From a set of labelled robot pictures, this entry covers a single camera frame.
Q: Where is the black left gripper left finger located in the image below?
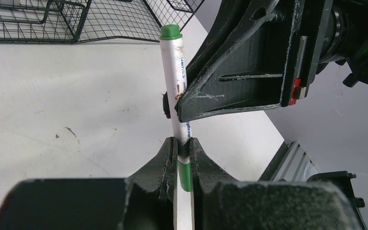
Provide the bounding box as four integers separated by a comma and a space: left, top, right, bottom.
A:
0, 137, 178, 230

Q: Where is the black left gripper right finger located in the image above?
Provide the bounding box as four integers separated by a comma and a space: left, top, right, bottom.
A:
189, 138, 362, 230

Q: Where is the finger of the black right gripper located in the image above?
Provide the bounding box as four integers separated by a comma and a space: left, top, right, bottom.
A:
175, 0, 333, 122

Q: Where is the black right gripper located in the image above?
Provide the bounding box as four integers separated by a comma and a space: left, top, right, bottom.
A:
317, 0, 368, 88

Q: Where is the aluminium frame rail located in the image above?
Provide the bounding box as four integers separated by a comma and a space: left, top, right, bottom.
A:
259, 141, 320, 182

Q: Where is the black wire mesh organizer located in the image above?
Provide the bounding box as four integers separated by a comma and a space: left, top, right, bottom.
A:
0, 0, 202, 44

